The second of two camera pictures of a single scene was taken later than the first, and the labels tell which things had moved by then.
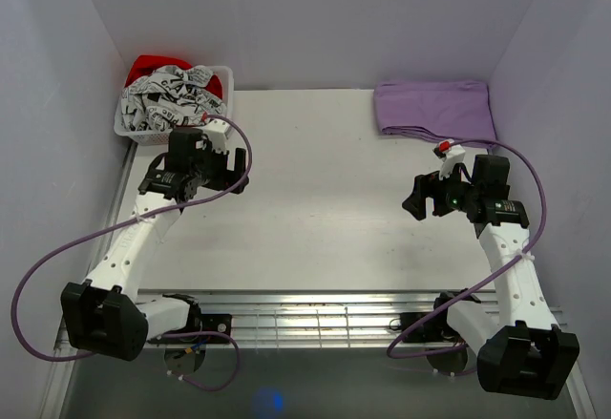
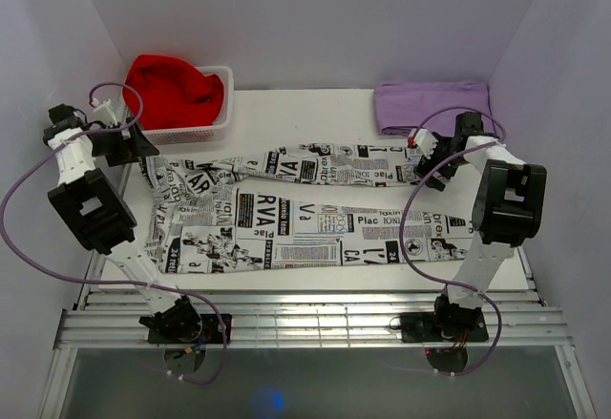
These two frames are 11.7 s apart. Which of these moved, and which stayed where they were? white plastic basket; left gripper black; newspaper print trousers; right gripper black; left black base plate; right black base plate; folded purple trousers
Moved: newspaper print trousers; left gripper black; right gripper black
Stayed: left black base plate; folded purple trousers; white plastic basket; right black base plate
